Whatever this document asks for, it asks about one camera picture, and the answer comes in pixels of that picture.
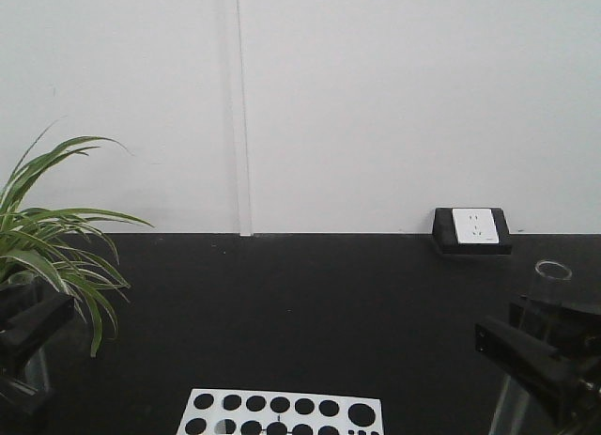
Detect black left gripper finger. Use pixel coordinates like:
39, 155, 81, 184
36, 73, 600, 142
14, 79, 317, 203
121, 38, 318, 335
1, 294, 74, 374
1, 377, 54, 434

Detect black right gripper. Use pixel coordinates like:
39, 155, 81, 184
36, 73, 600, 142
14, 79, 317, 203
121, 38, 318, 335
475, 296, 600, 435

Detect short transparent tube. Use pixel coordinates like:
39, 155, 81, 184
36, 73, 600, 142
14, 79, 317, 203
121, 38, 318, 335
6, 279, 51, 390

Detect tall transparent tube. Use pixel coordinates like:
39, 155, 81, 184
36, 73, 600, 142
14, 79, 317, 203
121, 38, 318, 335
489, 259, 572, 434

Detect green spider plant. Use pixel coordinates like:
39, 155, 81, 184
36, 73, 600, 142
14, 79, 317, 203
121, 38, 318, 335
1, 127, 150, 358

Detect white perforated tube rack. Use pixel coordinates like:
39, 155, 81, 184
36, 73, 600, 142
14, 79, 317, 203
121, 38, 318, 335
177, 388, 385, 435

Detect black white wall socket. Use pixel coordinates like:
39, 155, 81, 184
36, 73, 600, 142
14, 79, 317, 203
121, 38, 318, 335
432, 208, 513, 255

